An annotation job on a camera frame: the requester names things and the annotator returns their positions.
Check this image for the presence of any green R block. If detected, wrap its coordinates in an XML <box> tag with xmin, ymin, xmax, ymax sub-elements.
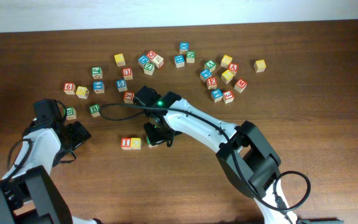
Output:
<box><xmin>146</xmin><ymin>136</ymin><xmax>158</xmax><ymax>148</ymax></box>

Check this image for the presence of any yellow block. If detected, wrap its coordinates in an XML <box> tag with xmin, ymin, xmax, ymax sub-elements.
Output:
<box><xmin>130</xmin><ymin>138</ymin><xmax>142</xmax><ymax>150</ymax></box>
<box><xmin>114</xmin><ymin>54</ymin><xmax>126</xmax><ymax>67</ymax></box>
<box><xmin>75</xmin><ymin>86</ymin><xmax>89</xmax><ymax>99</ymax></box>
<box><xmin>220</xmin><ymin>55</ymin><xmax>232</xmax><ymax>68</ymax></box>
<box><xmin>221</xmin><ymin>70</ymin><xmax>234</xmax><ymax>84</ymax></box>
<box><xmin>254</xmin><ymin>60</ymin><xmax>267</xmax><ymax>73</ymax></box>

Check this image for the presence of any red 6 I block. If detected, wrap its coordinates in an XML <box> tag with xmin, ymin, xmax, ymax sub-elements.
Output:
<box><xmin>63</xmin><ymin>82</ymin><xmax>76</xmax><ymax>95</ymax></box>

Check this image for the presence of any red A block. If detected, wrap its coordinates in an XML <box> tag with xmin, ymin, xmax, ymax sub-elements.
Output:
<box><xmin>227</xmin><ymin>63</ymin><xmax>239</xmax><ymax>76</ymax></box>

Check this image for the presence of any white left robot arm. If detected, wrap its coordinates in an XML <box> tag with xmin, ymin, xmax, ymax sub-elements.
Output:
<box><xmin>0</xmin><ymin>128</ymin><xmax>101</xmax><ymax>224</ymax></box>

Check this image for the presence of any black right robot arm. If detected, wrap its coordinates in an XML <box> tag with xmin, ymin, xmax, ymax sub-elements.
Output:
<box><xmin>136</xmin><ymin>87</ymin><xmax>298</xmax><ymax>223</ymax></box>

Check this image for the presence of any green B block left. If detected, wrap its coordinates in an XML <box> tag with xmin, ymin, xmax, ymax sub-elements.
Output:
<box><xmin>65</xmin><ymin>107</ymin><xmax>76</xmax><ymax>120</ymax></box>

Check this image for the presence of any green b block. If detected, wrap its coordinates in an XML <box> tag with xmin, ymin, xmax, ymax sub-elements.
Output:
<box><xmin>65</xmin><ymin>107</ymin><xmax>76</xmax><ymax>120</ymax></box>
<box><xmin>89</xmin><ymin>104</ymin><xmax>101</xmax><ymax>118</ymax></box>

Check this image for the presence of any green B block right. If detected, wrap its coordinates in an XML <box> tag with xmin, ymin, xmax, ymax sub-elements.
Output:
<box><xmin>89</xmin><ymin>104</ymin><xmax>101</xmax><ymax>118</ymax></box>

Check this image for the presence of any red K block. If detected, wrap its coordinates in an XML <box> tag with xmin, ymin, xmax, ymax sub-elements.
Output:
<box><xmin>123</xmin><ymin>91</ymin><xmax>135</xmax><ymax>104</ymax></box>

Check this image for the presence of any blue I block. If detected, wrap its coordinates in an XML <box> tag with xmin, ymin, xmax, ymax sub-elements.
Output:
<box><xmin>93</xmin><ymin>81</ymin><xmax>105</xmax><ymax>94</ymax></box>

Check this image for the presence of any blue 5 block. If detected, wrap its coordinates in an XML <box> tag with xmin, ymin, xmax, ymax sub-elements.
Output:
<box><xmin>116</xmin><ymin>80</ymin><xmax>127</xmax><ymax>92</ymax></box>

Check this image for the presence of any green Z block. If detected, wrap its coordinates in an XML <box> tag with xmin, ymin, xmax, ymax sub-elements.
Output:
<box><xmin>144</xmin><ymin>63</ymin><xmax>155</xmax><ymax>75</ymax></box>

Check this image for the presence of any red U block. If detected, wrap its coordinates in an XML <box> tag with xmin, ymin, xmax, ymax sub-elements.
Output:
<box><xmin>122</xmin><ymin>68</ymin><xmax>133</xmax><ymax>80</ymax></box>

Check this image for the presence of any green J block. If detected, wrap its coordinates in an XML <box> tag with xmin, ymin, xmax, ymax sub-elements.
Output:
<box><xmin>91</xmin><ymin>67</ymin><xmax>103</xmax><ymax>79</ymax></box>

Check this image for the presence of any blue T umbrella block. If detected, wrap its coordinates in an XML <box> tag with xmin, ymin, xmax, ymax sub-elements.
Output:
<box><xmin>211</xmin><ymin>89</ymin><xmax>223</xmax><ymax>102</ymax></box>

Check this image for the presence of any blue D block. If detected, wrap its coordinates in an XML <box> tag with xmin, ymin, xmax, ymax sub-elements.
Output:
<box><xmin>138</xmin><ymin>55</ymin><xmax>149</xmax><ymax>68</ymax></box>

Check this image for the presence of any red E block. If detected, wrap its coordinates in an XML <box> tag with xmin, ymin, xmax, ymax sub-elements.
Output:
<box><xmin>206</xmin><ymin>77</ymin><xmax>218</xmax><ymax>90</ymax></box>

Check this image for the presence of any blue H block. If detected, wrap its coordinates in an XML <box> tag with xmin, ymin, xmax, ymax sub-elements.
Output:
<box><xmin>174</xmin><ymin>55</ymin><xmax>185</xmax><ymax>68</ymax></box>

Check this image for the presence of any blue P block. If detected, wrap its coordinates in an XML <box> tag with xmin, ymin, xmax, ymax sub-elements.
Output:
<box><xmin>200</xmin><ymin>69</ymin><xmax>212</xmax><ymax>83</ymax></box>

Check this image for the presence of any red 3 block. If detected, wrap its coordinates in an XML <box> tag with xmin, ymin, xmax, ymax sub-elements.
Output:
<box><xmin>223</xmin><ymin>90</ymin><xmax>235</xmax><ymax>103</ymax></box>

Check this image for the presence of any green V block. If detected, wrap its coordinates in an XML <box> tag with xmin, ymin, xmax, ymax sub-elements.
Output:
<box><xmin>204</xmin><ymin>60</ymin><xmax>216</xmax><ymax>72</ymax></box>

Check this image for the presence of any blue X block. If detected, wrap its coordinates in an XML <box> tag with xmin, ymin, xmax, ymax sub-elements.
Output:
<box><xmin>179</xmin><ymin>42</ymin><xmax>189</xmax><ymax>54</ymax></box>

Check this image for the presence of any red M block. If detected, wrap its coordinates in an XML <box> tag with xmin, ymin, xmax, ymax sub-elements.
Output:
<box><xmin>234</xmin><ymin>78</ymin><xmax>247</xmax><ymax>93</ymax></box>

